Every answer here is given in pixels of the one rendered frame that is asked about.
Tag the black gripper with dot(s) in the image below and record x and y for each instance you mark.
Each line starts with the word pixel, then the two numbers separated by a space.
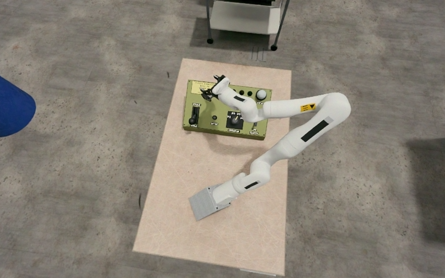
pixel 206 94

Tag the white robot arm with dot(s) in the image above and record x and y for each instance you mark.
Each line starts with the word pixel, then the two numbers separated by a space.
pixel 332 109

